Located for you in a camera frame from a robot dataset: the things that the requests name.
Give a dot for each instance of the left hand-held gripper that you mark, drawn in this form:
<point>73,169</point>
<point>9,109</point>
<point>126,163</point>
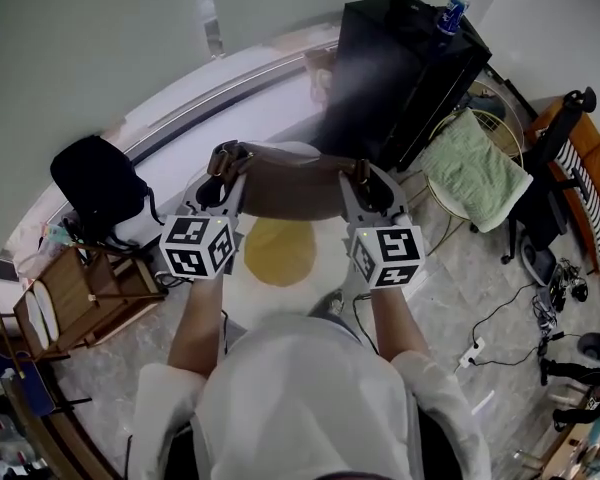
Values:
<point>190,248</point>

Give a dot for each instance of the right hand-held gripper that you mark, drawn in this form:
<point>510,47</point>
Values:
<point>387,255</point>

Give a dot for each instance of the brown backpack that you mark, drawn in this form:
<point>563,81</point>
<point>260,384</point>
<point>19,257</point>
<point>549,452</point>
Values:
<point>290,183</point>

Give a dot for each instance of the person's right forearm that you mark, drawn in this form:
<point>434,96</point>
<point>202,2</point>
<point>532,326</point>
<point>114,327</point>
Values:
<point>395,323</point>

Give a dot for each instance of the person's left forearm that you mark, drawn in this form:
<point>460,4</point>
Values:
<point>200,318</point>

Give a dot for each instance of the white and yellow egg rug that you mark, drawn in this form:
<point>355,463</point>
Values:
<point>280,253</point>

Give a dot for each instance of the green towel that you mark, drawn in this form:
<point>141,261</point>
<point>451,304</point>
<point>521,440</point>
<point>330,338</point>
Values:
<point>472,173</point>

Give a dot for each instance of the person's grey shoe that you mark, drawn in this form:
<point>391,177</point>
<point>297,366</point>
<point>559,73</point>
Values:
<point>328,304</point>

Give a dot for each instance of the black glossy cabinet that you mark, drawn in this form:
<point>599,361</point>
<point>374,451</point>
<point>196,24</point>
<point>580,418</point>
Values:
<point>395,78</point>

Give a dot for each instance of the black bag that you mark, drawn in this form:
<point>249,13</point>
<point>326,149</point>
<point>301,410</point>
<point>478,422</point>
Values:
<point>97,183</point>

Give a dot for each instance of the clear plastic bag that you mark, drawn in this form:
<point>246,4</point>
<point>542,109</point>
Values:
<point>45,255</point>

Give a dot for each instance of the black office chair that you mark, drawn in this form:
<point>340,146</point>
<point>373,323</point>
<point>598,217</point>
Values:
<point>555,168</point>

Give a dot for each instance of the white power strip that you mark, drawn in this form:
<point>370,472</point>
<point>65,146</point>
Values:
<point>471,352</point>

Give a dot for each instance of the blue label water bottle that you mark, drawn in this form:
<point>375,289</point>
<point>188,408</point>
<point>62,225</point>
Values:
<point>452,10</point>

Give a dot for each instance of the person's white shirt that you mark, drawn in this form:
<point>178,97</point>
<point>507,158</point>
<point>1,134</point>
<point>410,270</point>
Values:
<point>300,398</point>

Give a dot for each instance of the black and white striped cushion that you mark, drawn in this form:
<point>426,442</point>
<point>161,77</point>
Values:
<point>587,198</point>

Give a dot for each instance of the orange sofa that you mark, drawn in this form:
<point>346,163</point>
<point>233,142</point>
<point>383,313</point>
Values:
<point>597,153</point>

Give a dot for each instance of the blue chair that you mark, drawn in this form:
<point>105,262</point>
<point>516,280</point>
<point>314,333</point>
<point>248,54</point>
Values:
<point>15,378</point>

